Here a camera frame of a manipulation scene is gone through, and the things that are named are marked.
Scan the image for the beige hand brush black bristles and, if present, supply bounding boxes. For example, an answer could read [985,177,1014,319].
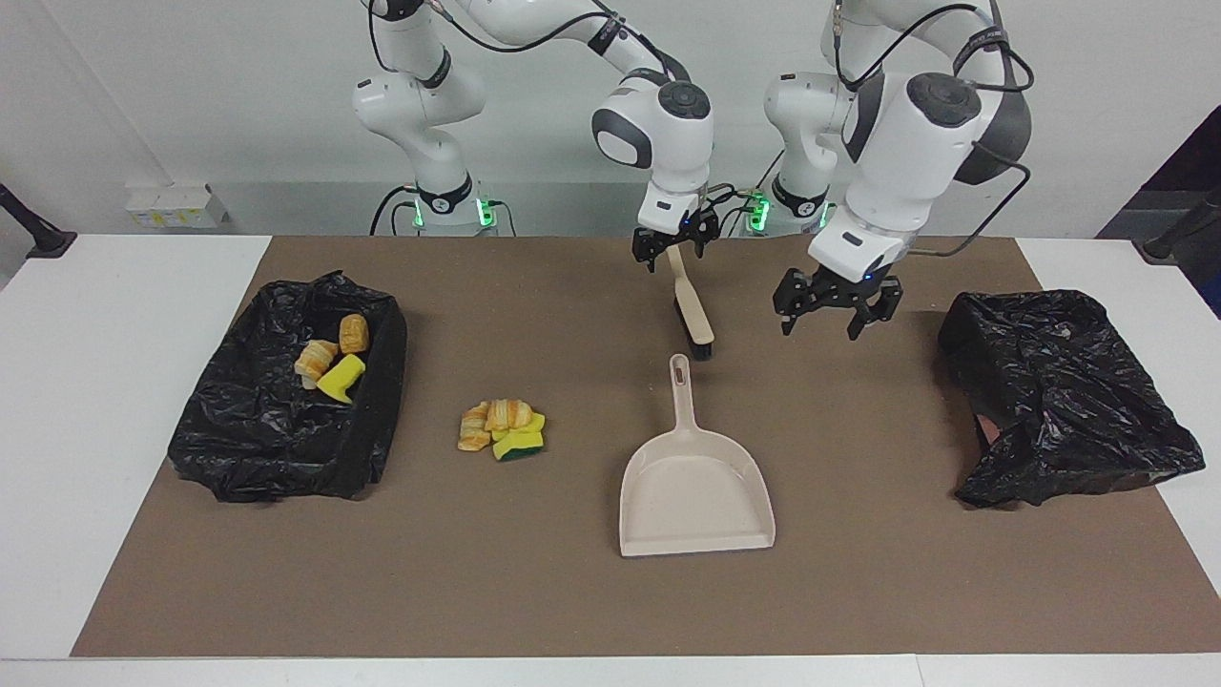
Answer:
[666,243,716,362]

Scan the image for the beige plastic dustpan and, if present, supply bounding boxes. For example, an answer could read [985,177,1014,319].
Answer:
[618,353,776,558]

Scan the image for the yellow green sponge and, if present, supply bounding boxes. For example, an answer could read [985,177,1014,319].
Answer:
[489,412,548,463]

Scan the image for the plain yellow sponge piece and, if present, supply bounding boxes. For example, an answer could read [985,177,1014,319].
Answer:
[317,354,367,404]

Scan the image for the black bag lined pink bin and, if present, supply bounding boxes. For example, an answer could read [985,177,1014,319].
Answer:
[937,289,1207,510]

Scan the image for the black stand foot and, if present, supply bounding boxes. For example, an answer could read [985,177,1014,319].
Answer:
[0,181,77,260]
[1133,186,1221,265]

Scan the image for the dark cabinet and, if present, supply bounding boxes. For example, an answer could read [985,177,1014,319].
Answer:
[1097,103,1221,239]

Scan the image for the brown table mat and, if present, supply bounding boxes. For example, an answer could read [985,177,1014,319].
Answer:
[70,236,1221,659]

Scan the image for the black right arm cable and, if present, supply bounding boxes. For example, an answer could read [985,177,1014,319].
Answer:
[420,0,759,220]

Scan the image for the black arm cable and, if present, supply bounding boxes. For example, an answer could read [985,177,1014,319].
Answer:
[420,0,759,220]
[828,0,1036,259]

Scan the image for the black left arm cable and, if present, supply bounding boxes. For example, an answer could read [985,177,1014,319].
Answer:
[828,0,1036,259]

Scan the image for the black base power cable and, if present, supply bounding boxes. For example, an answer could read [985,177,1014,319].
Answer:
[370,184,421,237]

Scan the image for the white wall socket box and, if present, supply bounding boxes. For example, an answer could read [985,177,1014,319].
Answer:
[126,183,230,230]

